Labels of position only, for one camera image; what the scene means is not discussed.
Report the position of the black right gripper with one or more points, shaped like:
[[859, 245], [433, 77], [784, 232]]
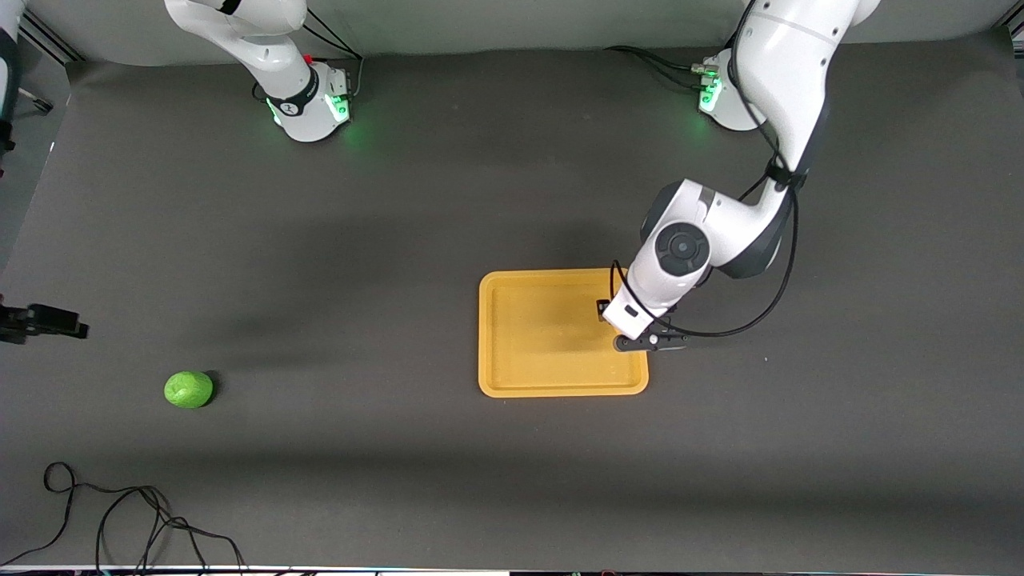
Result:
[[32, 321]]

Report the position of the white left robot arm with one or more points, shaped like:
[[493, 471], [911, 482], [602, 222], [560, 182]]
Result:
[[784, 64]]

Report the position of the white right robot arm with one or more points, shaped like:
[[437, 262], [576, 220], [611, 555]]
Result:
[[264, 56]]

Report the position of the yellow plastic tray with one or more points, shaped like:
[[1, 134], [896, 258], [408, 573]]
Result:
[[544, 344]]

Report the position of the thin metal rod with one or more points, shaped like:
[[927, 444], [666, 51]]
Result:
[[36, 100]]

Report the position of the aluminium frame rail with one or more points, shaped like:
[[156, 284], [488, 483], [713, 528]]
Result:
[[1018, 30], [52, 44]]

